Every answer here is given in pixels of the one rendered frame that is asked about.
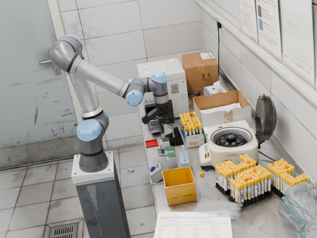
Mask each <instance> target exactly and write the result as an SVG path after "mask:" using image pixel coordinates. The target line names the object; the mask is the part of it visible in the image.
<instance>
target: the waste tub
mask: <svg viewBox="0 0 317 238"><path fill-rule="evenodd" d="M162 176H163V181H164V187H165V192H166V197H167V204H168V206H171V205H177V204H184V203H190V202H195V201H197V194H196V185H195V184H196V182H195V179H194V176H193V173H192V169H191V167H190V166H188V167H182V168H177V169H171V170H164V171H162ZM167 186H168V187H167Z"/></svg>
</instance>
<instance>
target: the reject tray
mask: <svg viewBox="0 0 317 238"><path fill-rule="evenodd" d="M145 143H146V148H149V147H155V146H158V141H157V139H153V140H148V141H145Z"/></svg>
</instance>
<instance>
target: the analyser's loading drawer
mask: <svg viewBox="0 0 317 238"><path fill-rule="evenodd" d="M149 126H150V132H151V133H156V132H161V130H160V124H159V119H158V116H156V117H155V118H154V119H152V120H151V121H150V122H149Z"/></svg>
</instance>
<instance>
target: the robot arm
mask: <svg viewBox="0 0 317 238"><path fill-rule="evenodd" d="M82 49H83V45H82V42H81V41H80V39H79V38H77V37H76V36H74V35H70V34H68V35H65V36H62V37H60V38H59V40H58V41H56V42H55V43H54V44H53V45H52V46H51V48H50V52H49V53H50V59H51V61H52V62H53V63H54V64H55V65H56V66H57V67H59V68H60V69H62V70H64V71H65V72H67V73H68V75H69V78H70V80H71V83H72V85H73V88H74V91H75V93H76V96H77V98H78V101H79V103H80V106H81V108H82V111H83V112H82V114H81V117H82V119H83V122H81V123H80V124H79V125H78V127H77V136H78V141H79V147H80V153H81V154H80V159H79V168H80V170H81V171H83V172H87V173H95V172H99V171H102V170H104V169H105V168H107V166H108V158H107V156H106V154H105V152H104V150H103V143H102V138H103V136H104V134H105V132H106V130H107V128H108V125H109V117H108V115H107V113H106V112H104V111H103V109H102V107H100V106H98V104H97V101H96V98H95V96H94V93H93V90H92V87H91V85H90V82H89V81H91V82H92V83H94V84H96V85H98V86H100V87H102V88H104V89H106V90H108V91H110V92H112V93H114V94H116V95H118V96H120V97H122V98H124V99H126V102H127V103H128V104H129V105H130V106H133V107H135V106H138V105H140V104H141V102H142V101H143V97H144V94H145V93H150V92H153V97H154V102H155V106H157V107H156V108H154V109H153V110H152V111H150V112H149V113H148V114H146V115H145V116H143V117H142V122H143V123H144V124H147V123H148V122H150V121H151V120H152V119H154V118H155V117H156V116H158V121H159V124H160V130H161V135H162V137H163V138H164V139H165V135H167V134H170V133H172V127H171V126H169V125H167V124H170V123H171V124H173V123H175V121H174V120H175V118H174V112H173V105H172V100H171V99H170V100H169V97H168V90H167V80H166V75H165V73H164V72H163V71H156V72H152V73H151V75H150V77H144V78H133V79H129V80H128V81H127V82H126V81H124V80H122V79H120V78H118V77H116V76H114V75H112V74H110V73H109V72H107V71H105V70H103V69H101V68H99V67H97V66H95V65H93V64H91V63H89V62H87V61H85V60H84V57H83V54H82Z"/></svg>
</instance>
